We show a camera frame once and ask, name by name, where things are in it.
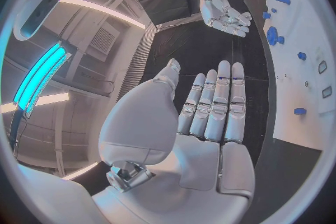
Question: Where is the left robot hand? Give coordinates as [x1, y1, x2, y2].
[91, 58, 256, 224]

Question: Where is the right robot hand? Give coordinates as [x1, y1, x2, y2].
[199, 0, 254, 38]

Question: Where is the white task board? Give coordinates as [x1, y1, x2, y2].
[261, 0, 335, 152]

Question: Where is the blue gear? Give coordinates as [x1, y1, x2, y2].
[266, 26, 285, 46]

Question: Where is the glowing light bar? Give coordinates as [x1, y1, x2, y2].
[12, 40, 73, 119]

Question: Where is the grey oblong camera unit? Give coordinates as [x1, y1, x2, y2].
[12, 0, 62, 41]

